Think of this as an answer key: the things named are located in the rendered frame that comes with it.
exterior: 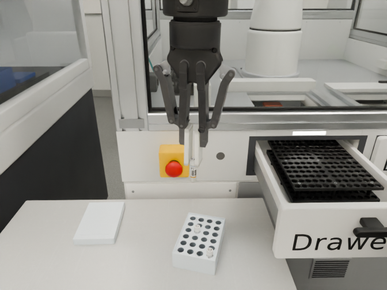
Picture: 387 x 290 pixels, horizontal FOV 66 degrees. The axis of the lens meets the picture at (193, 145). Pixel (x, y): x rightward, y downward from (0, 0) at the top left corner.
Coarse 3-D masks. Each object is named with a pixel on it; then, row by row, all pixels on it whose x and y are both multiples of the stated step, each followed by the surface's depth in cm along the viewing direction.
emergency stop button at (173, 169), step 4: (168, 164) 69; (172, 164) 69; (176, 164) 69; (168, 168) 69; (172, 168) 69; (176, 168) 69; (180, 168) 69; (168, 172) 69; (172, 172) 69; (176, 172) 69; (180, 172) 69; (172, 176) 70; (176, 176) 70
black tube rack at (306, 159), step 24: (288, 144) 77; (312, 144) 77; (336, 144) 77; (288, 168) 66; (312, 168) 71; (336, 168) 66; (360, 168) 66; (288, 192) 63; (312, 192) 63; (336, 192) 63; (360, 192) 62
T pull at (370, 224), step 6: (360, 222) 49; (366, 222) 48; (372, 222) 48; (378, 222) 48; (354, 228) 47; (360, 228) 47; (366, 228) 47; (372, 228) 47; (378, 228) 47; (384, 228) 47; (354, 234) 47; (360, 234) 46; (366, 234) 46; (372, 234) 46; (378, 234) 46; (384, 234) 46
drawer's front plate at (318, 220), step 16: (288, 208) 49; (304, 208) 49; (320, 208) 49; (336, 208) 49; (352, 208) 49; (368, 208) 49; (384, 208) 49; (288, 224) 50; (304, 224) 50; (320, 224) 50; (336, 224) 50; (352, 224) 50; (384, 224) 50; (288, 240) 51; (304, 240) 52; (336, 240) 52; (352, 240) 52; (368, 240) 52; (288, 256) 53; (304, 256) 53; (320, 256) 53; (336, 256) 53; (352, 256) 53; (368, 256) 53; (384, 256) 54
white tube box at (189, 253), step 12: (192, 216) 67; (204, 216) 67; (192, 228) 64; (204, 228) 64; (216, 228) 65; (180, 240) 61; (192, 240) 61; (204, 240) 62; (216, 240) 61; (180, 252) 60; (192, 252) 59; (204, 252) 58; (216, 252) 57; (180, 264) 58; (192, 264) 57; (204, 264) 56; (216, 264) 58
